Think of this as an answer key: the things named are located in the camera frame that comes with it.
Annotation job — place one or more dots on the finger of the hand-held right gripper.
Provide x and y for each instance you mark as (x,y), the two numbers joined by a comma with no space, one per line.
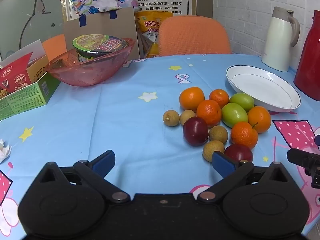
(301,158)
(317,140)

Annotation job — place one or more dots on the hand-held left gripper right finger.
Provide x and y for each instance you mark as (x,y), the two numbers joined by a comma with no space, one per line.
(223,163)

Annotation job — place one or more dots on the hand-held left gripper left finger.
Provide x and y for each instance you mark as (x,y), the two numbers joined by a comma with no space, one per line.
(105,162)

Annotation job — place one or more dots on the tan longan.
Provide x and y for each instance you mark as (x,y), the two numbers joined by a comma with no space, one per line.
(211,149)
(171,117)
(187,116)
(218,133)

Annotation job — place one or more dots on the dark red plum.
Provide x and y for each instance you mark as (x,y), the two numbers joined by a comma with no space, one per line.
(195,131)
(239,152)

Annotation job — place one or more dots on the mandarin with stem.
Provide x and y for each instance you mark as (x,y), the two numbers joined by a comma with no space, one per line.
(244,135)

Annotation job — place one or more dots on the green jujube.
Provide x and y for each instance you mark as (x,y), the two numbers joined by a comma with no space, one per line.
(242,101)
(234,115)

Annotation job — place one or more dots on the bumpy mandarin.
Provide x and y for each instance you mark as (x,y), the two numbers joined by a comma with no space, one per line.
(209,113)

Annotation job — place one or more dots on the small mandarin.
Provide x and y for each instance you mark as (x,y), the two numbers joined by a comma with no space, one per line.
(219,98)

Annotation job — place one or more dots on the large smooth orange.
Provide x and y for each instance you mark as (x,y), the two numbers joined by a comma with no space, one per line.
(192,98)

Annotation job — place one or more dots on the white plate with dark rim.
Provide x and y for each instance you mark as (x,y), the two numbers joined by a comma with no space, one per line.
(262,87)

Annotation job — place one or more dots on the blue printed tablecloth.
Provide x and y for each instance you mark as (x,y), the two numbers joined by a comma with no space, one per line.
(120,130)

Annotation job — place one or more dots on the red thermos jug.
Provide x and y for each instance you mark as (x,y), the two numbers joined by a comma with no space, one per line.
(310,62)

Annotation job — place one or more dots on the pink plastic bowl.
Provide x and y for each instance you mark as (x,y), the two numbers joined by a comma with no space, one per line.
(95,72)

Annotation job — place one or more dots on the green cardboard box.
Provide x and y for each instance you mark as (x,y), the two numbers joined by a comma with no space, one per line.
(30,95)

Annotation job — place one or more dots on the crumpled white tissue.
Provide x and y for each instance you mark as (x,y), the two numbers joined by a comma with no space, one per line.
(4,151)

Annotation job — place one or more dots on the white thermos jug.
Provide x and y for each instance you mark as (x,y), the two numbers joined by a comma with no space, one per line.
(277,42)

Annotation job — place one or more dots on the instant noodle cup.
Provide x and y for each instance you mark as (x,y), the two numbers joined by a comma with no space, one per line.
(97,46)

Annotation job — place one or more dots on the red snack carton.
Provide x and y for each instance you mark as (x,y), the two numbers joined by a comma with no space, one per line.
(15,76)

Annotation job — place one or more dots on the orange mesh chair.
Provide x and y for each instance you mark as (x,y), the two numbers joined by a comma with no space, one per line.
(192,36)

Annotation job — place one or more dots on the brown cardboard box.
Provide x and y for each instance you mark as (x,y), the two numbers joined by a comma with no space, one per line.
(100,27)

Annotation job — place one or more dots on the white paper sheet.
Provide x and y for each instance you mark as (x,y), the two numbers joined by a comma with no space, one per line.
(32,47)

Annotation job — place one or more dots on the blue tape strip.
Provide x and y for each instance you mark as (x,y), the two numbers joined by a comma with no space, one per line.
(83,21)
(113,15)

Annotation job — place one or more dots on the yellow plastic bag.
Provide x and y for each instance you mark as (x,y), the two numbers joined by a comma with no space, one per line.
(150,25)

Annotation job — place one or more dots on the cartoon animal outline decal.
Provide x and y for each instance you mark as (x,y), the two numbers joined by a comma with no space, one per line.
(40,2)

